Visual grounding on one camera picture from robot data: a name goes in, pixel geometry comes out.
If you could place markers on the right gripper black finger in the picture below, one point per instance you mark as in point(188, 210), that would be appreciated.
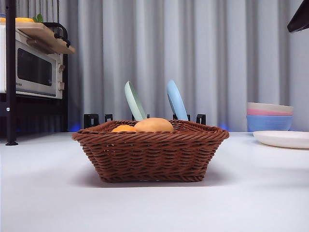
point(300, 19)

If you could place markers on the tan potato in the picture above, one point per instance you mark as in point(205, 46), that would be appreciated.
point(154, 125)

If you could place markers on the brown wicker basket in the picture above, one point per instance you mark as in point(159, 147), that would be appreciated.
point(149, 157)

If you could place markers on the orange corn cob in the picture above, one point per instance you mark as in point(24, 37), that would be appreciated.
point(124, 129)

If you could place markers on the beige bowl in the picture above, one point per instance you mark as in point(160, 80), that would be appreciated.
point(269, 106)

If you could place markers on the grey pleated curtain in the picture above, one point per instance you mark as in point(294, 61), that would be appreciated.
point(217, 60)

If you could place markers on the pink bowl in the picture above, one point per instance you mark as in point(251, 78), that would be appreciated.
point(268, 112)

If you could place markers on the blue bowl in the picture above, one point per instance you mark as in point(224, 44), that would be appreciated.
point(268, 123)

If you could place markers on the white plate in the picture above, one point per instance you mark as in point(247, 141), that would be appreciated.
point(282, 139)

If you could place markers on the light blue plate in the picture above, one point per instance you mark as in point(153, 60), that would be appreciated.
point(177, 101)

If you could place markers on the pale green plate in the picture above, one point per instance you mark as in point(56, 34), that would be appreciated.
point(135, 104)

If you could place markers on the black dish rack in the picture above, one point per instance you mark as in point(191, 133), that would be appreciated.
point(90, 119)

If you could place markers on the wooden cutting board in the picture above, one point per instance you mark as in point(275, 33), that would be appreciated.
point(46, 33)

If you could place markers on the green leaf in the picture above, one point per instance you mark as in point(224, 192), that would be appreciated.
point(38, 18)

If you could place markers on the white microwave oven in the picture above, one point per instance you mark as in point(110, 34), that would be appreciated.
point(33, 65)

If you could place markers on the yellow food item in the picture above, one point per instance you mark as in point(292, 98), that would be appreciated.
point(24, 20)

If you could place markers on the black metal shelf frame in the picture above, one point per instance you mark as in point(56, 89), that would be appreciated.
point(10, 72)

